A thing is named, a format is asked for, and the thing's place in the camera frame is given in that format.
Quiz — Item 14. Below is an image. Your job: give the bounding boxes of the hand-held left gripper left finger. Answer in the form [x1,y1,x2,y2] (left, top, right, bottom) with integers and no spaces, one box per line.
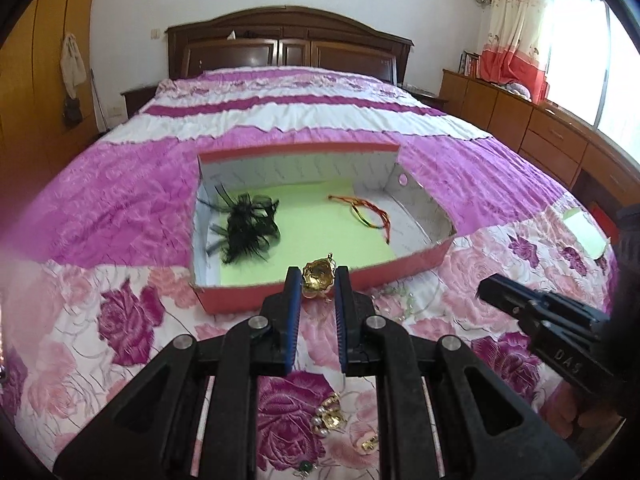
[52,266,303,480]

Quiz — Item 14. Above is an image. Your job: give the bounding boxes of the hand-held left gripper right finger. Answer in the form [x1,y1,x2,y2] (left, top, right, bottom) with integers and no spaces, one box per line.
[334,266,583,480]

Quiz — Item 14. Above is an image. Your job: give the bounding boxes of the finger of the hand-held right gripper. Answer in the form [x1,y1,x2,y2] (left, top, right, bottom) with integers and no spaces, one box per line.
[520,287,612,328]
[477,274,626,401]

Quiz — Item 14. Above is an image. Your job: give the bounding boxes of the gold brooch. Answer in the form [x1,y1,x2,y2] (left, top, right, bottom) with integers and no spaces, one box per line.
[301,254,337,302]

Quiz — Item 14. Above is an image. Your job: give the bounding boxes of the pale bead necklace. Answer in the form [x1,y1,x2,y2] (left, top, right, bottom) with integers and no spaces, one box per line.
[372,277,443,323]

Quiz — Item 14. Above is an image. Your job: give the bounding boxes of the red cardboard box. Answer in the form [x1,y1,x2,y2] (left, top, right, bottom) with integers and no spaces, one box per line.
[190,141,457,315]

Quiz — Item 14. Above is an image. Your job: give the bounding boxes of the green paper sheet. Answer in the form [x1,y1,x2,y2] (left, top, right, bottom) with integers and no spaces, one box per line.
[560,206,611,261]

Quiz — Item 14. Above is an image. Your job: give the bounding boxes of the green paper liner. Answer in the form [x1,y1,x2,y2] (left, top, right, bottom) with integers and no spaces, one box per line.
[220,177,398,286]

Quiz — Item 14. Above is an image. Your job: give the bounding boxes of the black feather hair accessory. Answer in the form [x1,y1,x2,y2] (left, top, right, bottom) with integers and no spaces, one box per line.
[200,186,282,265]

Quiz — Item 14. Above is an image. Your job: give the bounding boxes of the long wooden cabinet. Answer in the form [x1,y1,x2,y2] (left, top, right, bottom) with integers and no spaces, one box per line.
[441,67,640,241]

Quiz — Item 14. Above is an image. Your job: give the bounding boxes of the pink floral bedspread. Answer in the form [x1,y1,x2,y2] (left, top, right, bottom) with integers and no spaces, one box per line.
[0,66,626,480]

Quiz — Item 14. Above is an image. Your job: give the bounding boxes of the grey pink cloth bundle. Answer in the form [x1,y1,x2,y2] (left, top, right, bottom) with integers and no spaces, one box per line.
[502,81,533,101]

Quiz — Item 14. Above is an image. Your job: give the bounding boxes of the dark wooden nightstand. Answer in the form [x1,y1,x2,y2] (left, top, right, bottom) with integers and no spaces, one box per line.
[121,84,160,118]
[405,85,450,110]

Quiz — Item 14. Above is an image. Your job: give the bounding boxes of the window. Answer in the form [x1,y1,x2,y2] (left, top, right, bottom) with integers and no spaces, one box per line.
[542,0,640,166]

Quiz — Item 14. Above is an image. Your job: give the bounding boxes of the books on cabinet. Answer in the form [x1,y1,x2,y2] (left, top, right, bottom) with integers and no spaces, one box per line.
[460,50,482,78]

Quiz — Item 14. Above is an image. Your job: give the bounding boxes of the cream and red curtain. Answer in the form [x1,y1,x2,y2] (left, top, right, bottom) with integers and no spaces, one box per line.
[481,0,553,105]

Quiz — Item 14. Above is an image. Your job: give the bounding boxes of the thin metal rod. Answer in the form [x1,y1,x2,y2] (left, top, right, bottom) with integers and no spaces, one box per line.
[90,67,108,133]

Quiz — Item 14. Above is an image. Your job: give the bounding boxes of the dark wooden headboard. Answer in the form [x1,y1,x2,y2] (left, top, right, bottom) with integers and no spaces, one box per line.
[166,6,415,86]

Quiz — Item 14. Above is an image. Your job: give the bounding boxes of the hanging dark bag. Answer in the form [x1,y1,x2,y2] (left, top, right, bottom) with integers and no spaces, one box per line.
[62,96,83,128]

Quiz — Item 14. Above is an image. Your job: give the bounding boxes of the hanging beige cloth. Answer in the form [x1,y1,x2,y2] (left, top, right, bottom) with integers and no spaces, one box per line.
[60,33,87,101]

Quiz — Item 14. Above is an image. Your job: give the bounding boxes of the wooden wardrobe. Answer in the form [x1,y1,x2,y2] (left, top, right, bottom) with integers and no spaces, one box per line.
[0,0,101,201]

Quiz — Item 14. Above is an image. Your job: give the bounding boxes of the red yellow string bracelet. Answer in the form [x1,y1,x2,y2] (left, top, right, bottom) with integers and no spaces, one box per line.
[327,194,396,246]

